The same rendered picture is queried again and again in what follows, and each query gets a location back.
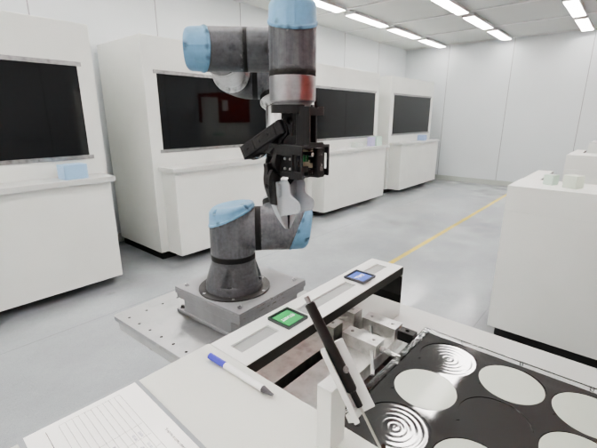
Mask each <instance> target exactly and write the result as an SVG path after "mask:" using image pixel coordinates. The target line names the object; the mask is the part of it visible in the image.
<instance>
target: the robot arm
mask: <svg viewBox="0 0 597 448"><path fill-rule="evenodd" d="M267 24H268V27H231V26H206V25H204V24H202V25H201V26H187V27H185V28H184V31H183V36H182V44H183V53H184V59H185V62H186V65H187V68H188V69H189V70H191V71H198V72H202V73H206V72H210V73H211V74H212V78H213V81H214V83H215V84H216V85H217V86H218V88H219V89H220V90H221V91H223V92H226V93H228V94H230V95H233V96H235V97H238V98H242V99H247V100H260V106H261V107H262V108H263V109H264V110H265V111H266V121H267V128H266V129H264V130H263V131H262V132H260V133H259V134H257V135H256V136H254V137H253V138H252V139H250V140H248V141H246V143H244V144H243V145H242V146H241V147H240V149H241V151H242V154H243V158H244V160H246V159H251V160H256V159H260V158H261V157H263V156H264V155H265V154H267V158H266V163H265V164H263V165H264V176H263V181H264V188H265V191H266V193H267V195H266V196H265V197H264V198H263V199H262V204H263V205H262V206H255V204H254V202H253V201H252V200H249V199H247V200H245V199H241V200H234V201H228V202H225V203H221V204H217V205H215V206H213V207H212V208H211V209H210V212H209V225H208V227H209V229H210V243H211V265H210V269H209V273H208V276H207V279H206V290H207V292H209V293H210V294H212V295H215V296H218V297H224V298H237V297H243V296H247V295H250V294H253V293H254V292H257V291H259V290H260V289H261V288H262V286H263V278H262V275H261V273H260V270H259V266H258V263H257V261H256V254H255V251H261V250H292V249H302V248H305V247H306V246H307V245H308V242H309V238H310V234H311V227H312V218H313V209H314V199H313V198H312V197H311V196H309V195H308V194H307V193H306V183H305V181H304V179H305V178H309V177H315V178H321V177H323V176H324V175H329V163H330V144H323V142H317V116H323V113H324V107H315V106H314V105H312V103H313V102H315V81H316V30H317V26H318V21H317V19H316V4H315V1H314V0H271V1H270V3H269V5H268V19H267ZM324 153H327V160H326V168H324Z"/></svg>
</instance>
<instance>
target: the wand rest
mask: <svg viewBox="0 0 597 448"><path fill-rule="evenodd" d="M334 342H335V344H336V346H337V348H338V351H339V353H340V354H341V356H342V358H343V360H344V362H345V364H346V366H347V367H348V369H349V372H350V374H351V376H352V378H353V381H354V384H355V386H356V387H357V389H356V392H357V394H358V396H359V397H360V399H361V401H362V404H363V406H362V409H363V411H364V412H365V411H367V410H369V409H370V408H372V407H374V406H375V404H374V403H373V401H372V399H371V397H370V394H369V392H368V389H367V388H366V386H365V384H364V382H363V380H362V377H361V375H360V373H359V372H358V370H357V368H356V366H355V364H354V360H353V358H352V357H351V355H350V353H349V351H348V349H347V347H346V344H345V342H344V341H343V339H342V338H340V339H338V340H335V341H334ZM321 354H322V357H323V360H324V362H325V363H326V365H327V367H328V369H329V371H330V375H329V376H328V377H326V378H325V379H324V380H323V381H321V382H320V383H319V384H318V385H317V426H316V445H317V446H319V447H320V448H336V447H337V446H338V445H339V444H340V443H341V442H342V441H343V440H344V430H345V408H347V410H348V413H347V414H346V418H347V420H348V422H349V423H354V424H355V425H357V424H358V423H360V421H359V419H358V418H359V417H360V416H361V415H362V412H361V410H360V408H356V406H355V404H354V400H353V398H352V397H351V395H350V394H348V393H347V392H346V389H345V387H344V385H343V383H342V381H341V379H340V377H339V376H338V374H337V371H336V369H335V367H334V365H333V363H332V361H331V360H330V357H329V354H328V352H327V350H326V348H321Z"/></svg>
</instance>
